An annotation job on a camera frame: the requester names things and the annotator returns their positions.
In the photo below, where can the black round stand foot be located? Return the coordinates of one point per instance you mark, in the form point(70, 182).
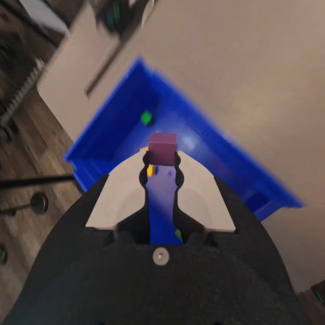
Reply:
point(39, 203)

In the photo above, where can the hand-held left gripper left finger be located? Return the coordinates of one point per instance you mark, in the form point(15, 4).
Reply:
point(119, 195)

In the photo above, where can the black stand leg bar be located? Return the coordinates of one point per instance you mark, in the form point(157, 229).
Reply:
point(30, 182)

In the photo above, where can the purple wooden cube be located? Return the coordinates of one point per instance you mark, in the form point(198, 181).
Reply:
point(162, 149)

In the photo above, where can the black power box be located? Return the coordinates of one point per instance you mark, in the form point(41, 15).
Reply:
point(113, 15)

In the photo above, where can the blue plastic bin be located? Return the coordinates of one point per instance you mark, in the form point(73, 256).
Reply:
point(215, 152)

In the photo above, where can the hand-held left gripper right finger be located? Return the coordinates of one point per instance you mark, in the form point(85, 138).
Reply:
point(203, 200)

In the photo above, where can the green wooden cube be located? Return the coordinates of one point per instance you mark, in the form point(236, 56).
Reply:
point(146, 117)
point(179, 234)

